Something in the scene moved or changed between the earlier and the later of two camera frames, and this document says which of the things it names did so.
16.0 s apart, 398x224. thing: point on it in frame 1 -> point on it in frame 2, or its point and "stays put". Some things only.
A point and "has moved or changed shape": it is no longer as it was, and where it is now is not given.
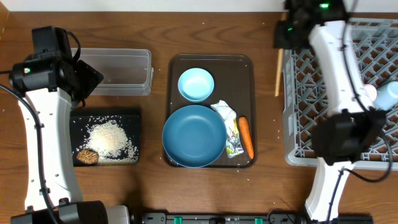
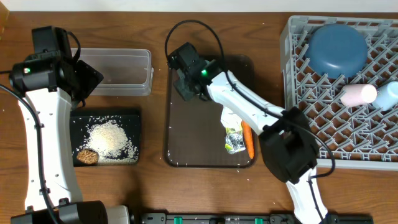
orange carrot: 246,136 stays put
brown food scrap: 88,156 stays put
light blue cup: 387,96 stays put
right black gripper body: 290,38 -> 186,87
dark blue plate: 194,136 has moved or changed shape
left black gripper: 92,77 stays put
